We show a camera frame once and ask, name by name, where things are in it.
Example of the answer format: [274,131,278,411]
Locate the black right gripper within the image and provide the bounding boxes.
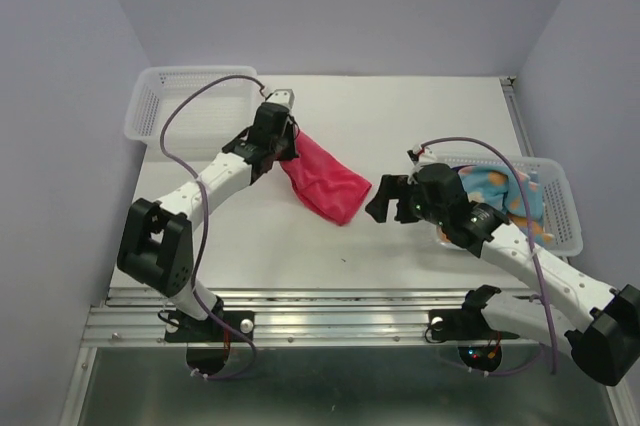
[364,174,446,227]

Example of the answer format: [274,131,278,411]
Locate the pink towel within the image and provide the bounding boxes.
[280,132,372,226]

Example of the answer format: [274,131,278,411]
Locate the blue patterned towel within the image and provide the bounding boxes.
[456,165,544,224]

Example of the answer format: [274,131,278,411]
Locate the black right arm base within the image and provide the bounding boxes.
[424,309,519,344]

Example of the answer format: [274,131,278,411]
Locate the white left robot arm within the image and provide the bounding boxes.
[116,89,297,340]

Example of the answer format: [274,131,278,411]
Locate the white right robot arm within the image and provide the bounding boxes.
[365,163,639,386]

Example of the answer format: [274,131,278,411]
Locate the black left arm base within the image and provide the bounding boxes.
[157,309,255,343]

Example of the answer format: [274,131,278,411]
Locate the white empty plastic basket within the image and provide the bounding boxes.
[124,65,260,151]

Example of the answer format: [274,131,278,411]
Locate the peach patterned towel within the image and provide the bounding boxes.
[436,214,555,246]

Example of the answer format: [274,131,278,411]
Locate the white plastic towel basket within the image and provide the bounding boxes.
[439,153,583,257]

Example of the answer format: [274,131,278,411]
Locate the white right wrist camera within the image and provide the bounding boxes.
[407,145,438,170]

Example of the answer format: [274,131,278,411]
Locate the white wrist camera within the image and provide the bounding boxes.
[265,89,295,110]
[407,145,438,170]

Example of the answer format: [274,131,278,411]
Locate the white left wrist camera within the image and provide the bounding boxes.
[265,89,295,110]

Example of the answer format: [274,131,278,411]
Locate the aluminium mounting rail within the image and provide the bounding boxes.
[78,288,616,347]

